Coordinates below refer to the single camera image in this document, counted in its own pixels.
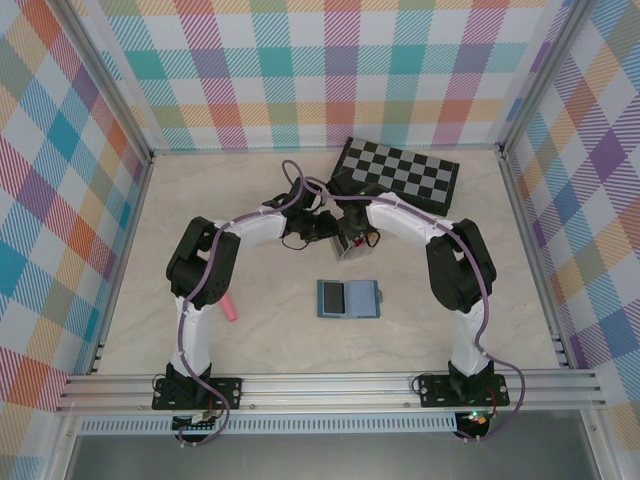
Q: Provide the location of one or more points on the clear acrylic card stand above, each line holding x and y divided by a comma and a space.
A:
357, 256

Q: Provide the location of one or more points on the blue card holder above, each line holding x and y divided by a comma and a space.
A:
362, 300

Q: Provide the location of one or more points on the black credit card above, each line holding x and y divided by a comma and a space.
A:
333, 298

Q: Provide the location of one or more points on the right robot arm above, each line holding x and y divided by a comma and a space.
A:
460, 270

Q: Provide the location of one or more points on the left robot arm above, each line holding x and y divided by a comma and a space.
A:
200, 260

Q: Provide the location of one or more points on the black folding chessboard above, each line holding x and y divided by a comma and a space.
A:
400, 172

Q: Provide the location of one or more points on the pink stick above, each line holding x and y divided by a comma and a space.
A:
230, 310

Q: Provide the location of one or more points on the small circuit board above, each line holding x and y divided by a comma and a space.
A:
477, 419
197, 425

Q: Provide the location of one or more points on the thin aluminium table rail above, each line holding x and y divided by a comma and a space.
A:
250, 149

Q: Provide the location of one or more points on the long aluminium mounting rail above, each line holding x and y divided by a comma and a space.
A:
325, 392

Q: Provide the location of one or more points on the aluminium table side rail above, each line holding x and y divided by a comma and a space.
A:
525, 225
125, 250

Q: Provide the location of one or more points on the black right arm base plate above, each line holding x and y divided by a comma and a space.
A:
435, 392

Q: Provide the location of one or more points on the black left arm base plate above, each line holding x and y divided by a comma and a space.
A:
227, 392

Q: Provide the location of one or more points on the aluminium frame post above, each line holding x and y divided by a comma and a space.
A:
102, 75
542, 75

